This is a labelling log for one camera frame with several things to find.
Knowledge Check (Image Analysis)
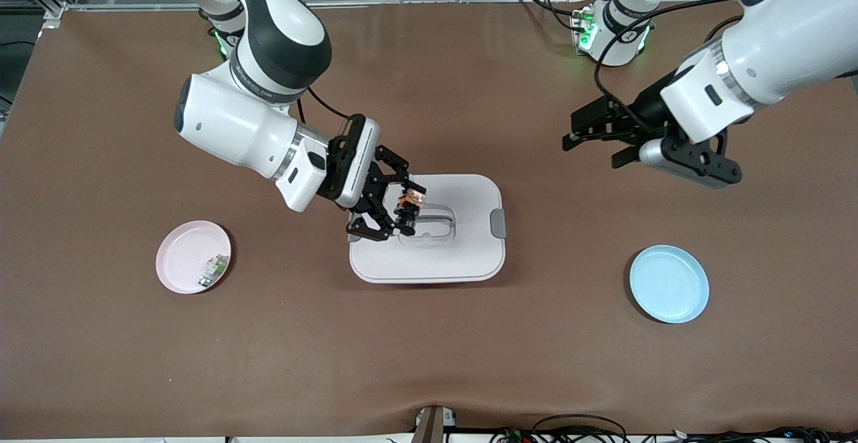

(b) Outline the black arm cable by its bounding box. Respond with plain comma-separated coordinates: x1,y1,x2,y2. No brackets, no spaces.
593,0,738,123
295,84,353,143

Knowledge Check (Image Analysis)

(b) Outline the metal table edge bracket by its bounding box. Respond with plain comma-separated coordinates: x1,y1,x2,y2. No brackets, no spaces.
414,405,458,443

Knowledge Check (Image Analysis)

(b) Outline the white lidded storage box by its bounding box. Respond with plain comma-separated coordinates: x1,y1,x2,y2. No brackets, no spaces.
349,174,507,285

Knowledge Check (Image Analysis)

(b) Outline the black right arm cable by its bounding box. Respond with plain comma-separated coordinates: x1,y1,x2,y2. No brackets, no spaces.
295,84,353,143

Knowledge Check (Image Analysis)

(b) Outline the black base cable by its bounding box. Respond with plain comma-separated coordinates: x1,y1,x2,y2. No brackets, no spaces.
513,0,585,32

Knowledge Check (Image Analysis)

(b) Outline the black cable tangle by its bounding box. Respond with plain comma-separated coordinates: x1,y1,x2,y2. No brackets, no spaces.
489,414,858,443

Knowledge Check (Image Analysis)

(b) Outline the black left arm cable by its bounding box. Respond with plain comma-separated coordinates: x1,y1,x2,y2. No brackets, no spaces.
593,0,738,123

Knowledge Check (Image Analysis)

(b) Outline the pink plate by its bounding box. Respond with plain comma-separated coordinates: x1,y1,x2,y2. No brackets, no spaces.
156,220,233,295

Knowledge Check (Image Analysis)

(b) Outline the green white switch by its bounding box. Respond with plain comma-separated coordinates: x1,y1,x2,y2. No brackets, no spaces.
198,254,230,290

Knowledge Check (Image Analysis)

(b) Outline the light blue plate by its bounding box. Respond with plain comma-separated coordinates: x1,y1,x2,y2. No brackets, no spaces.
629,245,710,324

